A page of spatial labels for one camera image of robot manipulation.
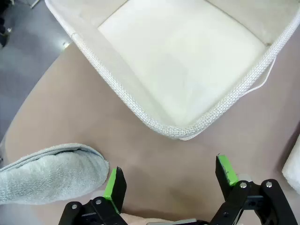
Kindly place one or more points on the grey-green towel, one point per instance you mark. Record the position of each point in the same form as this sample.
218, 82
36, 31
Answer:
47, 175

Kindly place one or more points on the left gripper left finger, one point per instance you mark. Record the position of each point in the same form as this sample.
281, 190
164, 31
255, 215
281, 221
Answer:
118, 187

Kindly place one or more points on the bystander in dark trousers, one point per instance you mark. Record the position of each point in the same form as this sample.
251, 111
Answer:
2, 30

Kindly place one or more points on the white towel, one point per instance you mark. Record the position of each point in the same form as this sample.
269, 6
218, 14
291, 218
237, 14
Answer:
293, 166

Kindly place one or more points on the cream fabric storage bin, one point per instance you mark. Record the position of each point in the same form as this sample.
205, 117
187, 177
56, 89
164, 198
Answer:
164, 58

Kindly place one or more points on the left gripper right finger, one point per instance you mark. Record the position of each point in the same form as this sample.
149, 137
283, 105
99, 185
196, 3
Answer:
226, 178

